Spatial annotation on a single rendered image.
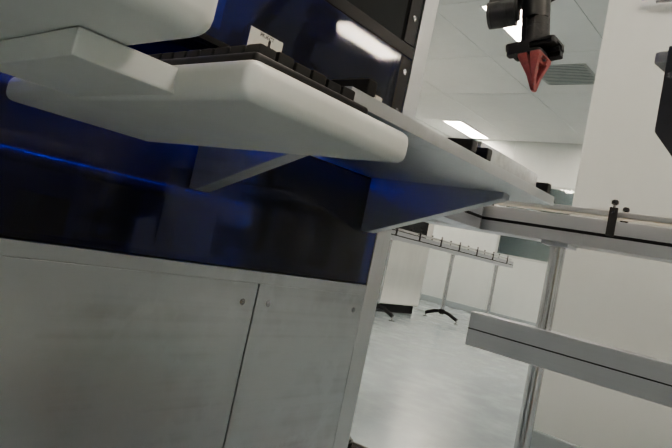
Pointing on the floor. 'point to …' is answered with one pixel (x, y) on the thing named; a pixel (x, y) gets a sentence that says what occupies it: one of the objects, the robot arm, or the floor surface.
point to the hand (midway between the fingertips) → (533, 87)
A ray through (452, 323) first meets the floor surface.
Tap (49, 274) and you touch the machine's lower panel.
